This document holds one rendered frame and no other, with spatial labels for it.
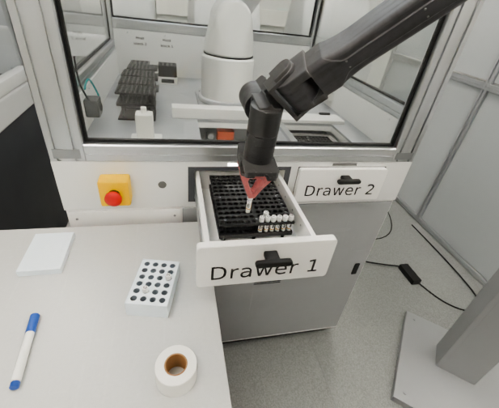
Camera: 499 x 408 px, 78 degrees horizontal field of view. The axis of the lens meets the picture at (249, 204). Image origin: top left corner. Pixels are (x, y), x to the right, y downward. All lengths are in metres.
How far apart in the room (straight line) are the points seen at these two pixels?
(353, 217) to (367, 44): 0.71
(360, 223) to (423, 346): 0.84
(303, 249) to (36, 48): 0.66
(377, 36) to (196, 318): 0.59
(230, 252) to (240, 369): 0.95
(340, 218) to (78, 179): 0.80
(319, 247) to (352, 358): 1.05
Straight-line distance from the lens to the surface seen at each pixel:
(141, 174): 0.85
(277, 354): 1.55
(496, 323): 1.55
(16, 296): 0.82
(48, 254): 0.86
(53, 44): 0.78
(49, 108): 0.82
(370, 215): 1.15
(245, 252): 0.61
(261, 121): 0.53
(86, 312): 0.74
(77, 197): 0.92
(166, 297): 0.68
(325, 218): 1.06
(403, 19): 0.50
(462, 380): 1.80
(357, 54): 0.51
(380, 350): 1.73
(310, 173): 0.91
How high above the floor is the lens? 1.32
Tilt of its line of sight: 34 degrees down
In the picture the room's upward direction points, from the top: 8 degrees clockwise
